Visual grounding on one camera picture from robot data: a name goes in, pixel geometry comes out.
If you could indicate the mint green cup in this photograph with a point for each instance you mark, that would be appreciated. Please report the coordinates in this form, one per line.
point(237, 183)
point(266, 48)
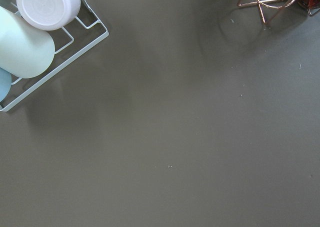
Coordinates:
point(25, 51)

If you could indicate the white cup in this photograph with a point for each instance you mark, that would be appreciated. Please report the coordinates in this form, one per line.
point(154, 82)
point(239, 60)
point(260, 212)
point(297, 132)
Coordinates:
point(48, 15)

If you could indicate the light blue cup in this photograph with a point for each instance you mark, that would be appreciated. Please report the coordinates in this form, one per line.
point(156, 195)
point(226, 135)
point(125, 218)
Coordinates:
point(5, 83)

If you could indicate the white wire cup rack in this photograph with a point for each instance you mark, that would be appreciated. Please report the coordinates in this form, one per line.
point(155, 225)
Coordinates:
point(72, 41)

